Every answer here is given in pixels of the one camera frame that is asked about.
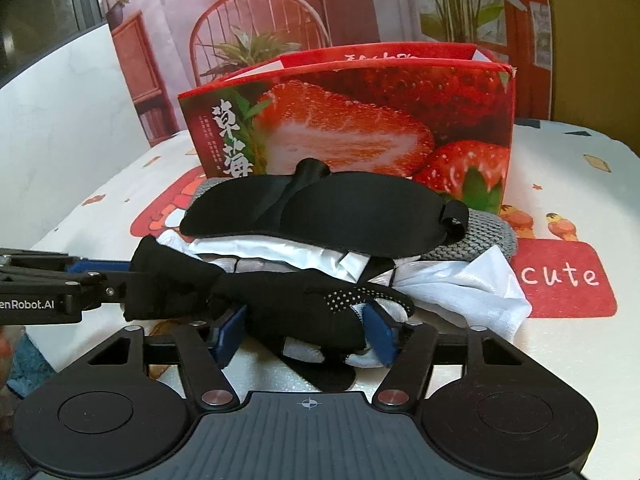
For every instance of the grey knitted cloth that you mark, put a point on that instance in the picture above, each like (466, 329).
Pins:
(484, 231)

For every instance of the dark window frame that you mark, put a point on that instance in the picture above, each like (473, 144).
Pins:
(31, 29)

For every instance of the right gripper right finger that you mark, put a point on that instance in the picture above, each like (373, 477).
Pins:
(406, 350)

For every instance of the wooden wall panel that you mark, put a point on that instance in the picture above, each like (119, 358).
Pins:
(596, 66)

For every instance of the white cloth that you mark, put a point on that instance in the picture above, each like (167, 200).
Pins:
(485, 291)

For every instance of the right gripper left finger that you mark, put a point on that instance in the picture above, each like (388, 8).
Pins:
(205, 348)

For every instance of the black eye mask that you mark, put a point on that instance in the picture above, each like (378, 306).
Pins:
(373, 214)

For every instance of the printed room backdrop cloth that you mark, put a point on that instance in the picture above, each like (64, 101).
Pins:
(166, 47)

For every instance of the red strawberry cardboard box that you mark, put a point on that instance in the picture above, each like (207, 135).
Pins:
(439, 114)

